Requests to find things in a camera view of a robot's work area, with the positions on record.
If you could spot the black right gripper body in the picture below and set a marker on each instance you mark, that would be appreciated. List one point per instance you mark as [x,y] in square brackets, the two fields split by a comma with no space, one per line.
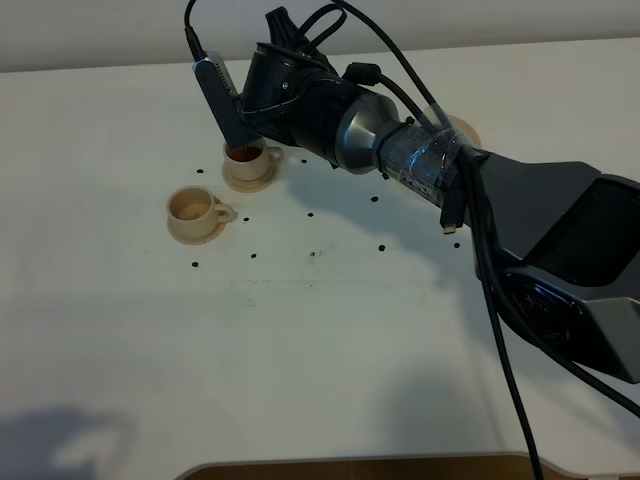
[292,93]

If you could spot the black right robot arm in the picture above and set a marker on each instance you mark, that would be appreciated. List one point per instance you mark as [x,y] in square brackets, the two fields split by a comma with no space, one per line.
[563,238]

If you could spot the beige round teapot saucer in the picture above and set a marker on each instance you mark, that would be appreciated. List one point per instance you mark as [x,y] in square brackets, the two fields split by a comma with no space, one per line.
[465,130]

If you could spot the beige far teacup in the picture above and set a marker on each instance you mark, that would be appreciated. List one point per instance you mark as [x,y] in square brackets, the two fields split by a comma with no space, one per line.
[251,162]

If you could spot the beige teacup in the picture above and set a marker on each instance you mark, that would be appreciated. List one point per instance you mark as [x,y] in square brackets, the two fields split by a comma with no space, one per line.
[251,162]
[196,201]

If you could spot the beige far cup saucer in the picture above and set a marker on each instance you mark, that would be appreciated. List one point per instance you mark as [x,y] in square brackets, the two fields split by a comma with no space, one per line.
[255,185]

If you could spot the beige cup saucer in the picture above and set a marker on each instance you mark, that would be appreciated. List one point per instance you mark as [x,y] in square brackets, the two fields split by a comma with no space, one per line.
[255,185]
[196,231]

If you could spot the beige near teacup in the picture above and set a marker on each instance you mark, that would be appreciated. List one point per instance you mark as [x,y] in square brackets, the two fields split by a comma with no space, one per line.
[196,201]

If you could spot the beige near cup saucer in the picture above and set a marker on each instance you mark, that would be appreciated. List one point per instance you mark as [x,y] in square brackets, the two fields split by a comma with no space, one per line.
[196,231]

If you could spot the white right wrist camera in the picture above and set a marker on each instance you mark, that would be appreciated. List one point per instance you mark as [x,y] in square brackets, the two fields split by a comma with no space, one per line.
[223,99]

